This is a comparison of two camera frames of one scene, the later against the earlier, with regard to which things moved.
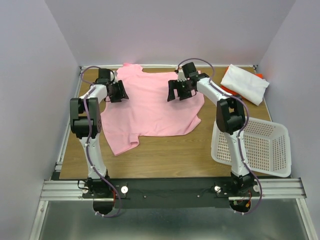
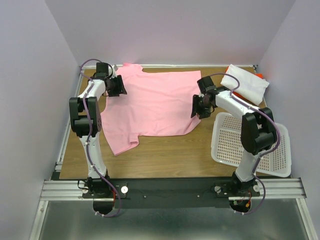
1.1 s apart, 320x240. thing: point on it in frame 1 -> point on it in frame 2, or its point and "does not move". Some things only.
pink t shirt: (147, 112) does not move
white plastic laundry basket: (266, 147) does not move
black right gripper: (173, 85) -> (195, 109)
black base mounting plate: (169, 193) does not move
